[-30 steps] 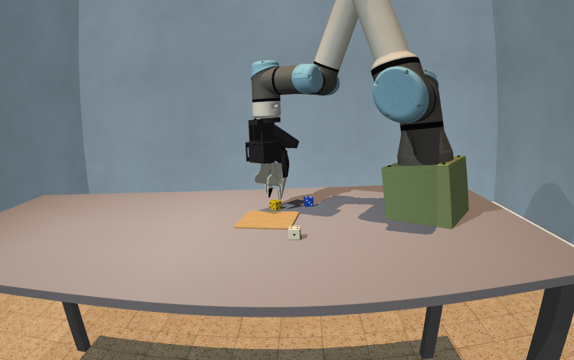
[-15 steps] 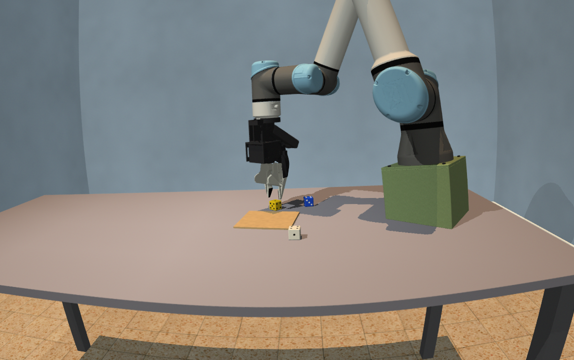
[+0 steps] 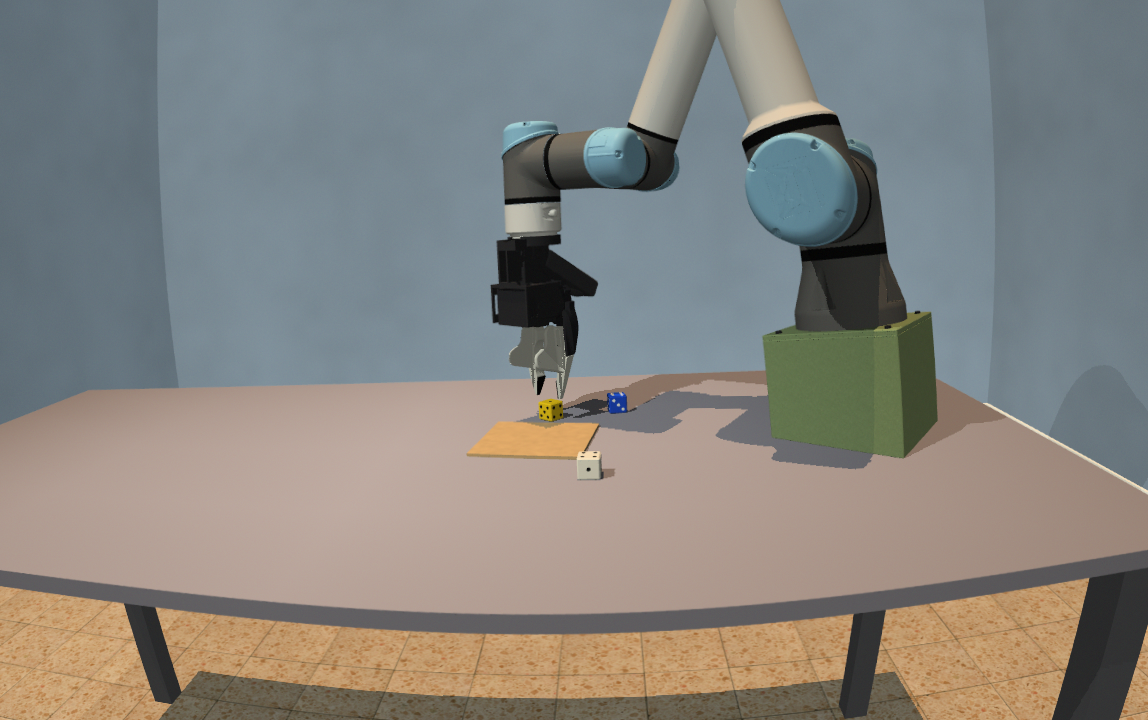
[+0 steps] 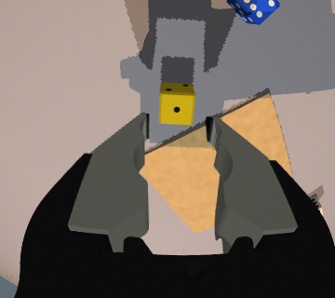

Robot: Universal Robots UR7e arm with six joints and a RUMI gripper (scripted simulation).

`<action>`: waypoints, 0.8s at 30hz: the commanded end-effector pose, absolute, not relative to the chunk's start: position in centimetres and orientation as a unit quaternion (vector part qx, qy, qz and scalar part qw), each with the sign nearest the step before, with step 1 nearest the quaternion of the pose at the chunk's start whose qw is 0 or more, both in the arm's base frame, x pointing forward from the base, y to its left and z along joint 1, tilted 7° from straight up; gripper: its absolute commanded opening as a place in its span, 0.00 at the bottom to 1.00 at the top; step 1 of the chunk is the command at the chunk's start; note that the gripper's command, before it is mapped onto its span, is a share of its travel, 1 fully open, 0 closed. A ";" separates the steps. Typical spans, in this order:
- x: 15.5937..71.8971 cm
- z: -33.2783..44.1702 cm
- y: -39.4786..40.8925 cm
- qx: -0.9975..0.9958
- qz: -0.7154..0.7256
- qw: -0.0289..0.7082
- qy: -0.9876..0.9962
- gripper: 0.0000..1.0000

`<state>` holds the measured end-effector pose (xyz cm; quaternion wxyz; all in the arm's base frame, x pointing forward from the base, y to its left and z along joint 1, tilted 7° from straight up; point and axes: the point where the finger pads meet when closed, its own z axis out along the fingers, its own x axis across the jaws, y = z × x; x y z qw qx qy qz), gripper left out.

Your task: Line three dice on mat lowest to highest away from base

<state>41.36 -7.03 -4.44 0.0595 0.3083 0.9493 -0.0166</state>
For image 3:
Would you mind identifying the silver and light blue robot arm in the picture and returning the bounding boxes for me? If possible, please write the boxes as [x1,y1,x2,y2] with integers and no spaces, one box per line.
[501,0,907,331]

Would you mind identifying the grey die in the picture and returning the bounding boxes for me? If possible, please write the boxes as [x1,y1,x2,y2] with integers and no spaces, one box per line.
[577,451,602,480]

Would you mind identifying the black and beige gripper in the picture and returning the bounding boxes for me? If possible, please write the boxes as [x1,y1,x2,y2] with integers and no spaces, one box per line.
[491,234,577,398]

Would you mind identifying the tan mat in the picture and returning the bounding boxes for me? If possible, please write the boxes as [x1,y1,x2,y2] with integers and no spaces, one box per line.
[467,421,599,460]

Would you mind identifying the yellow die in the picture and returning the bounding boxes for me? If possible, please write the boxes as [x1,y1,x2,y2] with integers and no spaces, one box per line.
[540,398,563,421]

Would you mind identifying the blue die with white pips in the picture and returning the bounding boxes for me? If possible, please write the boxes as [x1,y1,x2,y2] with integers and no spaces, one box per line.
[607,392,627,415]

